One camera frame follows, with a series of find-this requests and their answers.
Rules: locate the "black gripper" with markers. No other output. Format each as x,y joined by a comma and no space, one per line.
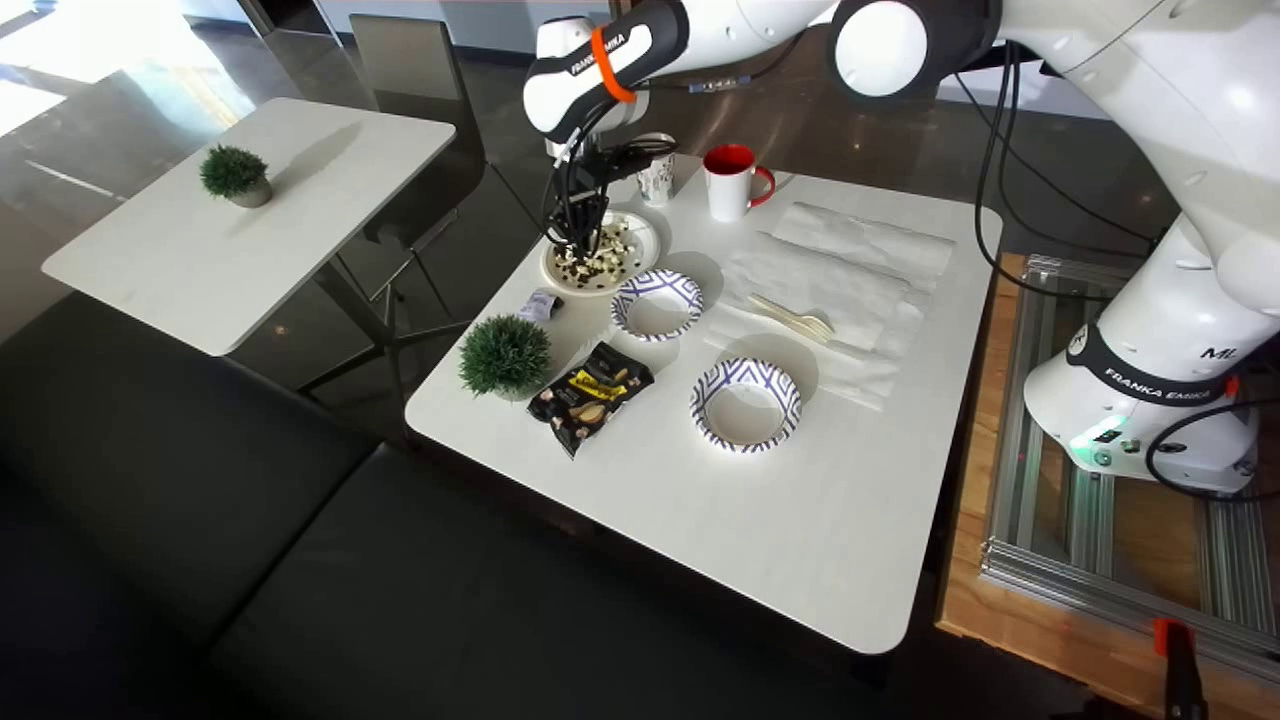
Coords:
602,162

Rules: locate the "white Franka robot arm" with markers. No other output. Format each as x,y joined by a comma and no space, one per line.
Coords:
1202,105

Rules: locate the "bowl of popcorn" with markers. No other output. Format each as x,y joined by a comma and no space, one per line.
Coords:
650,242

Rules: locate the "blue patterned paper bowl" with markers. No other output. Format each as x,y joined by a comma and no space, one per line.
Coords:
657,309
744,407

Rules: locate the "cream plastic spoon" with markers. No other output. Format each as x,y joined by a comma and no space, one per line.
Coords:
819,326

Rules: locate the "popcorn and chocolate mix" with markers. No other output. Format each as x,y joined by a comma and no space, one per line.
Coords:
607,261

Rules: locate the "small white cup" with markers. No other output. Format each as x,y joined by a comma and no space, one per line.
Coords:
661,186

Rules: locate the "small green potted plant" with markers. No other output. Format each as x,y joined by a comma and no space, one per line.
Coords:
507,357
235,175

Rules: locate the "grey chair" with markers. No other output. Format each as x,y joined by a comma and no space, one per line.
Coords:
405,67

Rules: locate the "folded white paper towel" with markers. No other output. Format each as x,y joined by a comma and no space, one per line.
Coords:
852,303

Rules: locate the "large white paper towel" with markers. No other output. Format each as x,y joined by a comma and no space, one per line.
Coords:
864,232

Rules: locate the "white side table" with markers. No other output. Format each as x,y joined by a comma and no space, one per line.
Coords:
172,264

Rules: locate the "black sofa bench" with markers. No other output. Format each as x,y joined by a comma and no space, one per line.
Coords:
266,573

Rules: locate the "wooden base board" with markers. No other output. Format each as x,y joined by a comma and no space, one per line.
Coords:
975,585

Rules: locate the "orange black clamp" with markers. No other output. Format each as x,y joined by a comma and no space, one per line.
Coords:
1181,666

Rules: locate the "aluminium rail frame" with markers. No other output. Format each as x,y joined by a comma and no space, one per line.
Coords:
1066,535

